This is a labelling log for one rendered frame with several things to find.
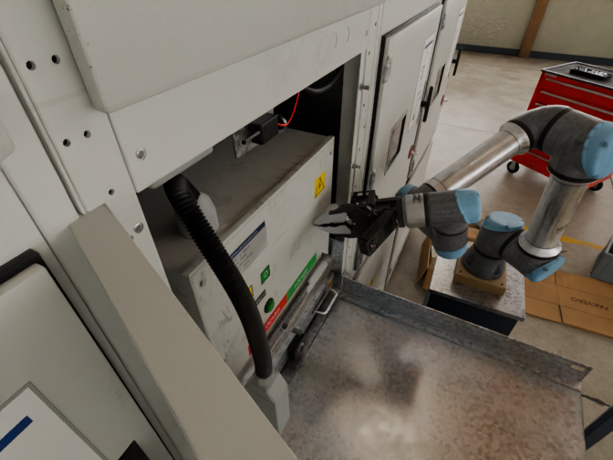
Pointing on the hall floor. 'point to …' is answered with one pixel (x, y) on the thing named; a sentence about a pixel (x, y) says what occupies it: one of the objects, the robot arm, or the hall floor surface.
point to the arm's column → (470, 313)
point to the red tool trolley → (577, 99)
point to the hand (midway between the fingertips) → (316, 224)
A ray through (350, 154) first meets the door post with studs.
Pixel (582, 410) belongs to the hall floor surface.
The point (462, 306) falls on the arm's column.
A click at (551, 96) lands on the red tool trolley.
